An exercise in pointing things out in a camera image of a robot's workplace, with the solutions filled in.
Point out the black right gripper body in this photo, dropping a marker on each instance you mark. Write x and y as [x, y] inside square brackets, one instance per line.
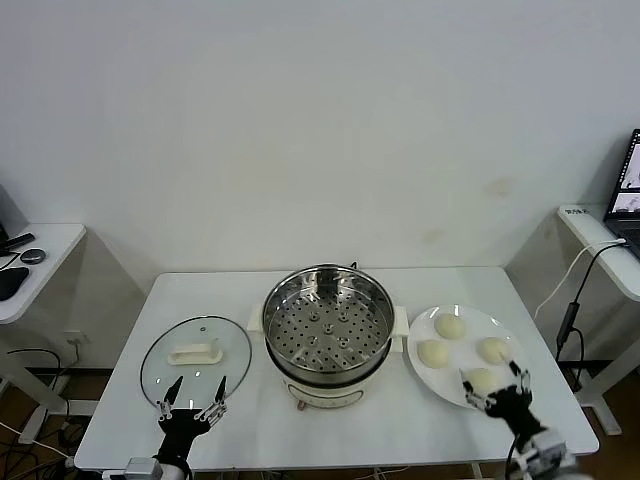
[512, 407]

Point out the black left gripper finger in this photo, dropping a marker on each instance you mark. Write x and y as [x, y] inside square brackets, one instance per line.
[172, 392]
[220, 392]

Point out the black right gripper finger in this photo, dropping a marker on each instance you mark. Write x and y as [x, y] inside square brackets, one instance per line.
[522, 379]
[469, 390]

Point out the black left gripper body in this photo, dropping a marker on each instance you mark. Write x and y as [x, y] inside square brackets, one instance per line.
[180, 425]

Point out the white steamed baozi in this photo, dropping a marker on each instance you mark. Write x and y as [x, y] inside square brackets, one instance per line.
[450, 327]
[492, 348]
[432, 355]
[482, 380]

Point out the steel perforated steamer basket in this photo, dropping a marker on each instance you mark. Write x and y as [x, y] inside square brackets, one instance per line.
[330, 371]

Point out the white round plate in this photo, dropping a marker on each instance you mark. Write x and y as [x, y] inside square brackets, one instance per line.
[440, 385]

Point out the white electric cooker base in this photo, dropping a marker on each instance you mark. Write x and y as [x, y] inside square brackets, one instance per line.
[325, 395]

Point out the white side table with label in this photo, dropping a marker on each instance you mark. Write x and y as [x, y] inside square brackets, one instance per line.
[590, 230]

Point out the small printed label sticker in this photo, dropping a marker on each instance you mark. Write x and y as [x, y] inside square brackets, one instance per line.
[577, 211]

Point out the white side table with mouse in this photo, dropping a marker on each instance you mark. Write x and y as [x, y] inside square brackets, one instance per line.
[55, 250]

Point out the round black disc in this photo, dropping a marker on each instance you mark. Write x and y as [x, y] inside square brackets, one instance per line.
[32, 255]

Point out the black laptop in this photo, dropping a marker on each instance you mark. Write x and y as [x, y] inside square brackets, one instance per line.
[627, 200]

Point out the black remote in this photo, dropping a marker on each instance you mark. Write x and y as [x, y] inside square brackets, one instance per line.
[20, 240]

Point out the grey monitor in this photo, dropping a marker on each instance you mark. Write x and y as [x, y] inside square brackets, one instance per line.
[10, 210]

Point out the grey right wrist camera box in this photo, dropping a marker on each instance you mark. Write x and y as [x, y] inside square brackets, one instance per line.
[547, 445]

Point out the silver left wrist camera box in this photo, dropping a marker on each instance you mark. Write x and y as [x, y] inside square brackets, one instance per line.
[141, 467]

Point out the white wall outlet with plug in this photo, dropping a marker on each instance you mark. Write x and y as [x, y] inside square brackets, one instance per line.
[75, 339]

